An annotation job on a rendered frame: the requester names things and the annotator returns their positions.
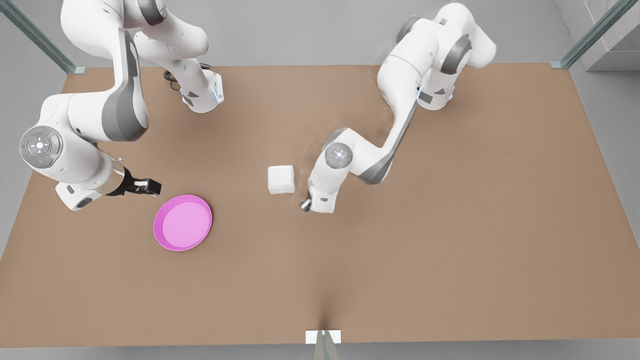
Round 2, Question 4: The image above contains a white closed egg box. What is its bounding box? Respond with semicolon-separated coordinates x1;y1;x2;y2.
267;165;295;195

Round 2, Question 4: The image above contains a pink round plate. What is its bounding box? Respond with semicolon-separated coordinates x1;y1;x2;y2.
153;194;213;252

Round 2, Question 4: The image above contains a grey concrete pillar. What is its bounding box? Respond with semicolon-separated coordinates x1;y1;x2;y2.
555;0;640;72

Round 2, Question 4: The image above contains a black cable loop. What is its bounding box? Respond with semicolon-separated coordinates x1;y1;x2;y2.
163;62;212;94

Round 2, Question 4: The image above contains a silver frame post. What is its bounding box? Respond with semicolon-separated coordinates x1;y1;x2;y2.
305;329;343;360
0;0;86;75
550;0;640;70

